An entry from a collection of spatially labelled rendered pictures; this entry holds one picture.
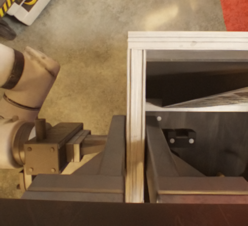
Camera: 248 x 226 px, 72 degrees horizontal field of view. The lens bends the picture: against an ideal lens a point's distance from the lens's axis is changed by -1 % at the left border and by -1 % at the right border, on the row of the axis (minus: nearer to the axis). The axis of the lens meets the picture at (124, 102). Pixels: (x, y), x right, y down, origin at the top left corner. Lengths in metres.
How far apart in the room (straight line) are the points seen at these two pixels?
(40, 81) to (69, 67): 0.71
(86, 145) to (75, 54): 0.88
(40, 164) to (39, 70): 0.21
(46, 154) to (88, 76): 0.86
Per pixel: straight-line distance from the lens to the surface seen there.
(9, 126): 0.34
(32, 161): 0.28
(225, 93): 0.34
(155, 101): 0.90
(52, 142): 0.26
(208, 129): 1.01
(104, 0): 1.18
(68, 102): 1.13
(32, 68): 0.41
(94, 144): 0.30
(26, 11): 1.15
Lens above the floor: 1.06
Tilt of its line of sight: 84 degrees down
